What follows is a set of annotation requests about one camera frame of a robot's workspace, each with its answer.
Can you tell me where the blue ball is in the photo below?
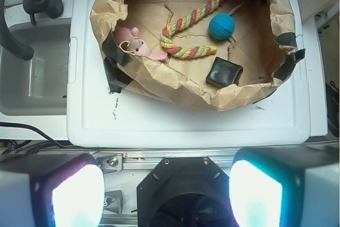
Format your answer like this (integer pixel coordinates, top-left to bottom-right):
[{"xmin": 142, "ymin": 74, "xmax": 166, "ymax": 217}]
[{"xmin": 208, "ymin": 14, "xmax": 235, "ymax": 40}]

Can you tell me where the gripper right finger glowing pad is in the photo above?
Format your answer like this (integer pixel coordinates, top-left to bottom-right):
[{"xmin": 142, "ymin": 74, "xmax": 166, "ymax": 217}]
[{"xmin": 229, "ymin": 146, "xmax": 339, "ymax": 226}]

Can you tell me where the crumpled brown paper bag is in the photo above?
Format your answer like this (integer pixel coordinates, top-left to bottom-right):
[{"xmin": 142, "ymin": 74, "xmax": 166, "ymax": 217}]
[{"xmin": 90, "ymin": 0, "xmax": 305, "ymax": 111}]

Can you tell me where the multicolour twisted rope toy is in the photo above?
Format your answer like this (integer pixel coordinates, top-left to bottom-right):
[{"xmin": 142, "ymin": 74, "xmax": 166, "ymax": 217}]
[{"xmin": 160, "ymin": 0, "xmax": 225, "ymax": 59}]

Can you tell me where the black cable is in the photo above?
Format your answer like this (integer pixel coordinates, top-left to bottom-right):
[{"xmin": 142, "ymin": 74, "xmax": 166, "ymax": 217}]
[{"xmin": 0, "ymin": 121, "xmax": 72, "ymax": 155}]

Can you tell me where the grey sink basin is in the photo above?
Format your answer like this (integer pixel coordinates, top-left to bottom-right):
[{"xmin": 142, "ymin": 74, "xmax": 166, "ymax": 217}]
[{"xmin": 1, "ymin": 19, "xmax": 71, "ymax": 116}]

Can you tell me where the white plastic lid tray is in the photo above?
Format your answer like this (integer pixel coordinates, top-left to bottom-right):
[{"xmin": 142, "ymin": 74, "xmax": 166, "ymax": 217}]
[{"xmin": 66, "ymin": 0, "xmax": 311, "ymax": 149}]

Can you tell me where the black box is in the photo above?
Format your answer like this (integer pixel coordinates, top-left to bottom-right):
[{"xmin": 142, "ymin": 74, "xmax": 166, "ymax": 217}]
[{"xmin": 206, "ymin": 57, "xmax": 243, "ymax": 88}]

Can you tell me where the pink plush toy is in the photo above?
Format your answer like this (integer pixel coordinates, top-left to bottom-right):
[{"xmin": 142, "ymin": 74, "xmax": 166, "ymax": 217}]
[{"xmin": 112, "ymin": 26, "xmax": 167, "ymax": 61}]

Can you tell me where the black faucet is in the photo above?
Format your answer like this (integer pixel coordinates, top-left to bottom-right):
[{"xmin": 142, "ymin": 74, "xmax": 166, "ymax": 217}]
[{"xmin": 1, "ymin": 0, "xmax": 64, "ymax": 61}]

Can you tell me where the black octagonal mount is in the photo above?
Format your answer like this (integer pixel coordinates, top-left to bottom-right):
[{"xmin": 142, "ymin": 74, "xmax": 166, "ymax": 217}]
[{"xmin": 137, "ymin": 156, "xmax": 237, "ymax": 226}]

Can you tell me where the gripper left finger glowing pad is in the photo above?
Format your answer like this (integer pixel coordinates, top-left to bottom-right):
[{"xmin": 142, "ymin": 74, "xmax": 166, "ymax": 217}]
[{"xmin": 1, "ymin": 153, "xmax": 105, "ymax": 226}]

